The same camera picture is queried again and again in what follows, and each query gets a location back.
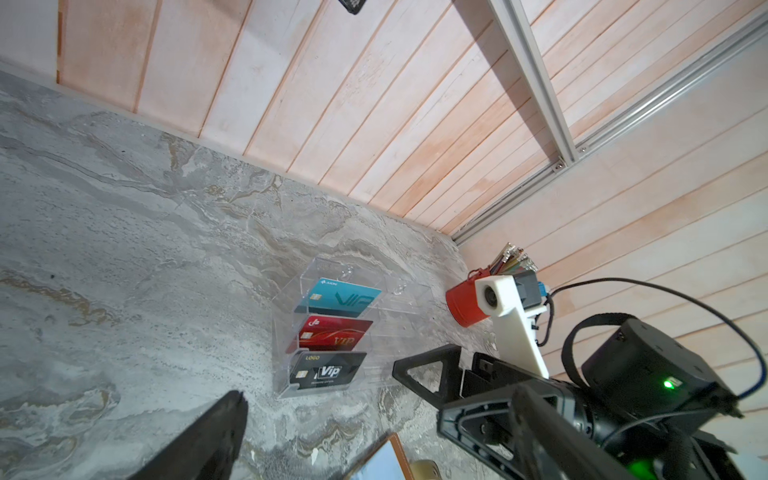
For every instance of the brown leather card holder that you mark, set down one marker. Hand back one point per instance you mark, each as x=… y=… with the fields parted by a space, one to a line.
x=387 y=460

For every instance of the black card in stand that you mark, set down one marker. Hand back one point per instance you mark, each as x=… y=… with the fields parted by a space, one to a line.
x=324 y=369

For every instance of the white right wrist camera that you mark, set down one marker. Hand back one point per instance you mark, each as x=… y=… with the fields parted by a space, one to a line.
x=498 y=297

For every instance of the clear acrylic card stand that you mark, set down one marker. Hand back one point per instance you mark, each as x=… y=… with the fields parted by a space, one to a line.
x=398 y=315

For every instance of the teal card in stand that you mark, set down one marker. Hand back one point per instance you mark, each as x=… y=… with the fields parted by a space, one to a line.
x=337 y=298

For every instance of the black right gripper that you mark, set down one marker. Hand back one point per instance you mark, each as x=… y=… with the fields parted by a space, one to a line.
x=634 y=410

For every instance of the red metal pencil bucket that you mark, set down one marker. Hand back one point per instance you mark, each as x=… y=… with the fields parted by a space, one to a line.
x=462 y=300

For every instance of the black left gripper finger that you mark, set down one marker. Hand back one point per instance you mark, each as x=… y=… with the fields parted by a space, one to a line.
x=208 y=448

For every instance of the red card in stand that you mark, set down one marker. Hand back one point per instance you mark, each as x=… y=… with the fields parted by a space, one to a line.
x=329 y=333

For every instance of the black mesh wall basket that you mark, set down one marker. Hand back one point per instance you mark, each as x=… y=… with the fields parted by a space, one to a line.
x=352 y=6

